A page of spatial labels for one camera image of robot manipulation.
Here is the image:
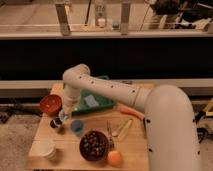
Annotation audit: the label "blue plastic cup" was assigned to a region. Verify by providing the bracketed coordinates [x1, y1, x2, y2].
[70, 120, 84, 136]

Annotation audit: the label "green plastic tray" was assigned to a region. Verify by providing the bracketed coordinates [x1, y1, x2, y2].
[62, 78, 115, 115]

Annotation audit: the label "metal tongs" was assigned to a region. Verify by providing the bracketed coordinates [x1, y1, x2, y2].
[107, 121, 115, 149]

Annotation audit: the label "red bowl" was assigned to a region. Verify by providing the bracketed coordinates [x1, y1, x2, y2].
[39, 94, 62, 116]

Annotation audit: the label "wooden board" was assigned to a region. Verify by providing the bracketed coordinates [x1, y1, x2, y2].
[25, 82, 150, 171]

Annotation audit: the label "dark bowl with nuts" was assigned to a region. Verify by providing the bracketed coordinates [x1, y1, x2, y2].
[79, 130, 109, 162]

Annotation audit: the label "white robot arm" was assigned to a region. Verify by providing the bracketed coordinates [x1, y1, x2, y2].
[62, 64, 202, 171]

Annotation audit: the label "light blue towel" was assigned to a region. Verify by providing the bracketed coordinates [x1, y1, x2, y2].
[84, 95, 99, 107]

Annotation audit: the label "small metal cup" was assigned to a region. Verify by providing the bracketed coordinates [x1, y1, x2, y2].
[50, 117, 63, 133]

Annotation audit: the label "yellow black stand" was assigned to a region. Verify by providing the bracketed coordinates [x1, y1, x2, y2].
[195, 98, 213, 142]

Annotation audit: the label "wooden spoon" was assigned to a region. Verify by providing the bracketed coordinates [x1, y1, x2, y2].
[112, 119, 133, 141]

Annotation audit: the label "orange carrot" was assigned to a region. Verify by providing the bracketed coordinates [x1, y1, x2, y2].
[117, 105, 144, 120]

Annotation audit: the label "orange fruit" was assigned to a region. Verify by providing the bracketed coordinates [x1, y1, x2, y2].
[107, 150, 122, 166]

